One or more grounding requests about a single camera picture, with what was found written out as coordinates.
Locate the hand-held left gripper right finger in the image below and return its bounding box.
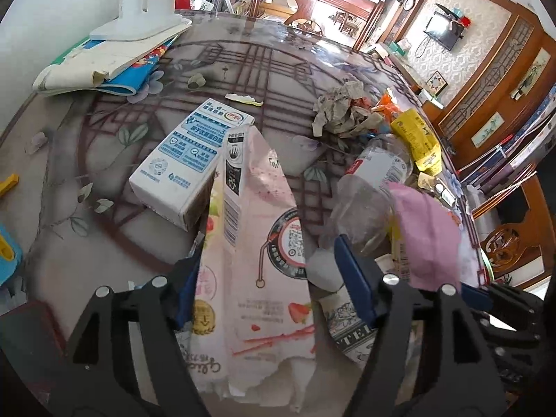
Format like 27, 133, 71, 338
334, 234, 509, 417

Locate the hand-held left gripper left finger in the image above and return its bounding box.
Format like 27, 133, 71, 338
46, 255, 205, 417

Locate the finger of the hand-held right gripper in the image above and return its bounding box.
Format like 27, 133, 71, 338
460, 284, 546, 340

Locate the clear plastic bottle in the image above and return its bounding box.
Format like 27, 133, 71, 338
319, 134, 413, 257

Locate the pink drink carton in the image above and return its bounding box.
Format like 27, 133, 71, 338
176, 126, 318, 413

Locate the printed paper box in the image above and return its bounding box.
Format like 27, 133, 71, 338
321, 289, 378, 363

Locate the carved wooden chair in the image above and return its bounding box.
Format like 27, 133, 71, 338
480, 221, 556, 287

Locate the pink cloth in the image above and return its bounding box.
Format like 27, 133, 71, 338
386, 182, 463, 287

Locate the white blue milk carton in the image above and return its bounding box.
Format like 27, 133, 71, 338
129, 98, 257, 232

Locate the yellow snack packet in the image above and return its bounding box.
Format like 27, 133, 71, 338
390, 109, 444, 172

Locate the crumpled brown paper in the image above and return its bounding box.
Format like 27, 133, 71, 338
312, 80, 385, 137

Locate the orange snack wrapper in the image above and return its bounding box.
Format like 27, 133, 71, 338
352, 89, 407, 122

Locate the blue plastic toy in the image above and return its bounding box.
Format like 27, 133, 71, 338
0, 223, 23, 287

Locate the yellow paper scrap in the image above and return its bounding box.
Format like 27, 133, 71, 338
225, 93, 264, 107

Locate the wooden lattice screen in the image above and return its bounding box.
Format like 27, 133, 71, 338
434, 9, 556, 174

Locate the framed patterned picture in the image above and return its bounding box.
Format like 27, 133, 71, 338
425, 71, 448, 94

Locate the small pale scrap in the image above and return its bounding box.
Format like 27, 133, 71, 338
26, 132, 48, 155

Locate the blue picture book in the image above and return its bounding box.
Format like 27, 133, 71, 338
56, 37, 177, 96

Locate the stack of books and papers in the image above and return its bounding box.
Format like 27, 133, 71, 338
32, 30, 183, 96

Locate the white desk lamp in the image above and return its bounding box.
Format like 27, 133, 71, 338
89, 0, 192, 42

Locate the wall television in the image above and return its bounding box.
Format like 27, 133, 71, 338
423, 4, 465, 50

